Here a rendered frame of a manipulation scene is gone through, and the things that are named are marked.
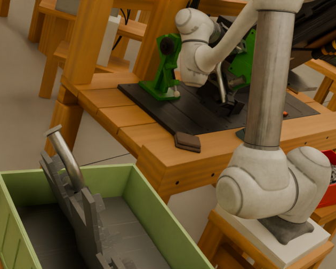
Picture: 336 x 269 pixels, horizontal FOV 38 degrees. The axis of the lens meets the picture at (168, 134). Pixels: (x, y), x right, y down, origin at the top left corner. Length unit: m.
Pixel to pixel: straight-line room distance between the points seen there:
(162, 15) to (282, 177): 1.05
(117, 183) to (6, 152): 1.68
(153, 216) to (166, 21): 1.05
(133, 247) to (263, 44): 0.65
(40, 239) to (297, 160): 0.76
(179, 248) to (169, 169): 0.42
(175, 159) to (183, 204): 1.42
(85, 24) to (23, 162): 1.31
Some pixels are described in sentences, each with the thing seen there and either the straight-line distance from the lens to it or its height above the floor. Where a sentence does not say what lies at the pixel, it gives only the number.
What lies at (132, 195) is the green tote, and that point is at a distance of 1.47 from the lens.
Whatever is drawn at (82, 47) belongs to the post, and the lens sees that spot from 1.96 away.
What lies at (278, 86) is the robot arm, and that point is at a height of 1.34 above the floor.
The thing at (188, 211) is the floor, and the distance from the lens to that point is 3.06.
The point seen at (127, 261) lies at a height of 1.14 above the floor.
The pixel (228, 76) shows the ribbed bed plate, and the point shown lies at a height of 1.04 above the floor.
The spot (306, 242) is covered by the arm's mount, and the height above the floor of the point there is 0.88.
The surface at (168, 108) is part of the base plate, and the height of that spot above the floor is 0.90.
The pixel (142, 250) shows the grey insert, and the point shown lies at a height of 0.85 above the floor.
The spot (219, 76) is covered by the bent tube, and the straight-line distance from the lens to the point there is 2.17.
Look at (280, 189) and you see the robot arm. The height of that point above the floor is 1.09.
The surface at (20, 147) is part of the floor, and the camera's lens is 3.15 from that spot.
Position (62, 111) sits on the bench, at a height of 0.73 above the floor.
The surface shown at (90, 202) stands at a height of 1.15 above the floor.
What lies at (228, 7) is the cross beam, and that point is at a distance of 2.59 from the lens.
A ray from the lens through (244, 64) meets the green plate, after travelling 2.16.
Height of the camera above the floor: 1.73
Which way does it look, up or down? 27 degrees down
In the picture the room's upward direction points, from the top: 21 degrees clockwise
